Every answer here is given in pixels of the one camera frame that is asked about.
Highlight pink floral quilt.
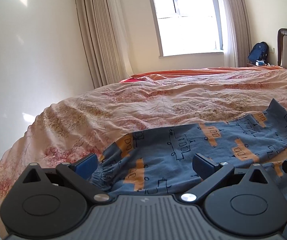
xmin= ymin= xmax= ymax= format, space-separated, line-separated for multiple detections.
xmin=0 ymin=67 xmax=287 ymax=238

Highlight beige left curtain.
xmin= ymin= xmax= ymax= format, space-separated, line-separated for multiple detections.
xmin=75 ymin=0 xmax=133 ymax=88

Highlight blue backpack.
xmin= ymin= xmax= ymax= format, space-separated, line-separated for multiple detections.
xmin=248 ymin=42 xmax=269 ymax=63

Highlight orange bed sheet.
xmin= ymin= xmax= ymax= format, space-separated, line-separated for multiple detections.
xmin=120 ymin=66 xmax=284 ymax=83

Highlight small blue white box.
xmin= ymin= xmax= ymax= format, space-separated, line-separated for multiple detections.
xmin=255 ymin=60 xmax=266 ymax=66

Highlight window with white frame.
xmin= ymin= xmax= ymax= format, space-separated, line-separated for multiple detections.
xmin=152 ymin=0 xmax=223 ymax=56

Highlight beige curtain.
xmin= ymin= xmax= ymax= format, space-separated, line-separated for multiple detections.
xmin=75 ymin=0 xmax=133 ymax=88
xmin=218 ymin=0 xmax=252 ymax=67

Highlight beige right curtain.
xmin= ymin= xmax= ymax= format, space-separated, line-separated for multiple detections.
xmin=218 ymin=0 xmax=252 ymax=67

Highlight blue orange patterned pants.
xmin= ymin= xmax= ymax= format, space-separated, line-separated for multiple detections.
xmin=89 ymin=98 xmax=287 ymax=240

